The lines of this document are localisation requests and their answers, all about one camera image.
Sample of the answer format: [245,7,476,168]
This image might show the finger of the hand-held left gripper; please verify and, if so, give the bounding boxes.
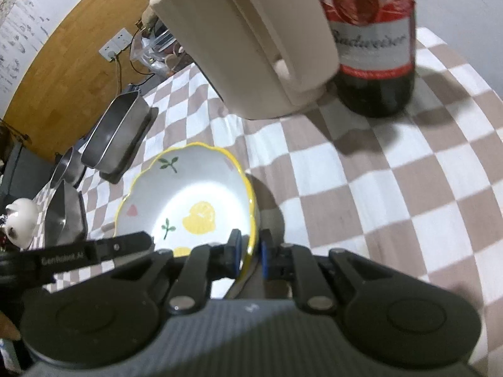
[93,232,155,262]

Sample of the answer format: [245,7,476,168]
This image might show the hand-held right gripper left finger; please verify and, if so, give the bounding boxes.
[114,228,243,315]

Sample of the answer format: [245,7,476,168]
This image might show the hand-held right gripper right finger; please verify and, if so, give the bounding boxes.
[259,228,431,312]

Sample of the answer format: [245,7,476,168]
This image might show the square stainless steel container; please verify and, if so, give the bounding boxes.
[80,90,152,174]
[44,183,88,250]

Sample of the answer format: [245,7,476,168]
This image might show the floral bowl with yellow rim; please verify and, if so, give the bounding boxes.
[113,142,260,299]

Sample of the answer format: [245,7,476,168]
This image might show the white cat-shaped ceramic jar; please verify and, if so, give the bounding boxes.
[2,198,40,250]

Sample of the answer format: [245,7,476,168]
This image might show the round stainless steel bowl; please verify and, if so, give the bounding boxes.
[50,147,86,189]

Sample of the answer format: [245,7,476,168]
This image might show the dark grey sofa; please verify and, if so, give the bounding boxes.
[0,141,25,205]

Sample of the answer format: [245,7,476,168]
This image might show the brown white checked tablecloth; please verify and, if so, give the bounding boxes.
[31,27,503,377]

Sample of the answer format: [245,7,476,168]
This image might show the clear plastic storage box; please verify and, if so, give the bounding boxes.
[131,24,193,77]

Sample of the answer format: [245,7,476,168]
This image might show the brown beer bottle red label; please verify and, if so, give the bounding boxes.
[307,0,417,118]

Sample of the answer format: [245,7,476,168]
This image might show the beige electric kettle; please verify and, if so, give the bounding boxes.
[148,0,340,120]

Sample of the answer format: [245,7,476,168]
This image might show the white wall socket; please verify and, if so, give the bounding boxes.
[98,27,132,62]

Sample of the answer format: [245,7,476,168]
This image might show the white macrame wall hanging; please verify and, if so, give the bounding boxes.
[0,0,56,95]

